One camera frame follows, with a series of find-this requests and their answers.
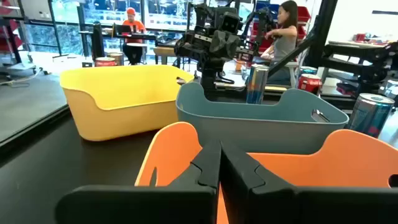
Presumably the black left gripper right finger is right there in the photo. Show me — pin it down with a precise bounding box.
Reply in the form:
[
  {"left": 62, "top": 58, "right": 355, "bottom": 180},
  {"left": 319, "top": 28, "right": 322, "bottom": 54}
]
[{"left": 220, "top": 140, "right": 398, "bottom": 224}]

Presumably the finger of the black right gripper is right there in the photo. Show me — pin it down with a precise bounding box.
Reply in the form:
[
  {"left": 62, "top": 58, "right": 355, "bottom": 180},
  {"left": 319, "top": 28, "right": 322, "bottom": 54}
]
[
  {"left": 225, "top": 30, "right": 241, "bottom": 60},
  {"left": 210, "top": 30, "right": 226, "bottom": 62}
]

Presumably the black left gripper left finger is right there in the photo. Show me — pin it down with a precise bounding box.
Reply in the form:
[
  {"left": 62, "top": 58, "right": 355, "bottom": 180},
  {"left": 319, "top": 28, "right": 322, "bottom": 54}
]
[{"left": 55, "top": 139, "right": 222, "bottom": 224}]

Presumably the blue silver energy drink can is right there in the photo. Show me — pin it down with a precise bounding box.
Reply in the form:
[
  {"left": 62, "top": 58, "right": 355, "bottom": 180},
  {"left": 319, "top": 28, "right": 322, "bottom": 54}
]
[
  {"left": 299, "top": 65, "right": 318, "bottom": 77},
  {"left": 344, "top": 92, "right": 396, "bottom": 139},
  {"left": 246, "top": 63, "right": 270, "bottom": 105}
]

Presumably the orange plastic bin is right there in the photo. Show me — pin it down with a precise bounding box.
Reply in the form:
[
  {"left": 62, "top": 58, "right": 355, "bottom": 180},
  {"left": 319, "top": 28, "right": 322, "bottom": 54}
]
[{"left": 134, "top": 121, "right": 398, "bottom": 224}]

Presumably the person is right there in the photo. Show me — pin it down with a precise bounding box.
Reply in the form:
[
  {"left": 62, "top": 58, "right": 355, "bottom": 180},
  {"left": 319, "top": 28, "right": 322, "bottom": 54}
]
[
  {"left": 260, "top": 0, "right": 300, "bottom": 86},
  {"left": 121, "top": 7, "right": 147, "bottom": 65}
]

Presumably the white round side table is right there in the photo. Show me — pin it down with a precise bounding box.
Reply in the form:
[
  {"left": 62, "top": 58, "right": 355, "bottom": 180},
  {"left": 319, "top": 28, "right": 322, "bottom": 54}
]
[{"left": 125, "top": 42, "right": 149, "bottom": 65}]

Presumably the black laptop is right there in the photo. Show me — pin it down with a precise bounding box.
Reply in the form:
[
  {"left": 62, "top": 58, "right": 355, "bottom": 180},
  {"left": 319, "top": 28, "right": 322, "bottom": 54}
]
[{"left": 111, "top": 23, "right": 133, "bottom": 35}]

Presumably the yellow plastic bin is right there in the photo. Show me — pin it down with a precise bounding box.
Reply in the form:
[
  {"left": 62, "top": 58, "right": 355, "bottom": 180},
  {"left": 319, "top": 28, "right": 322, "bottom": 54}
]
[{"left": 59, "top": 64, "right": 195, "bottom": 142}]

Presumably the blue-grey plastic bin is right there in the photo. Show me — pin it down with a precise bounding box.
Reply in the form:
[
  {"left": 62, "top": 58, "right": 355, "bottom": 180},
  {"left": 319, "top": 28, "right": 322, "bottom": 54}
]
[{"left": 175, "top": 82, "right": 349, "bottom": 156}]

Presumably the black floor pillar stand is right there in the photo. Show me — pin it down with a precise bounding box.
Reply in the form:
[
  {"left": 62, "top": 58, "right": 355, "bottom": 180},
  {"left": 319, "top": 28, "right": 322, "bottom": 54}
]
[{"left": 91, "top": 21, "right": 106, "bottom": 62}]

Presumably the dark background desk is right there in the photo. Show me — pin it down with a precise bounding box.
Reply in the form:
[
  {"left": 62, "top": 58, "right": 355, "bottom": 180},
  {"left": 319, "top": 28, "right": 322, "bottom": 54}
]
[{"left": 78, "top": 29, "right": 157, "bottom": 58}]

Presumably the red rack shelf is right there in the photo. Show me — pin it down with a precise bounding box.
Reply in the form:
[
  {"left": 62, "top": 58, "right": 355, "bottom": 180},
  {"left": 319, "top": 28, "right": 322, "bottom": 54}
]
[{"left": 0, "top": 0, "right": 24, "bottom": 65}]

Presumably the black rig frame brace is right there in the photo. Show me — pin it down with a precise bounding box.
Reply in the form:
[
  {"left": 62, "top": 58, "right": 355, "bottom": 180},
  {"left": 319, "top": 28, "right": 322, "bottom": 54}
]
[{"left": 267, "top": 0, "right": 332, "bottom": 78}]

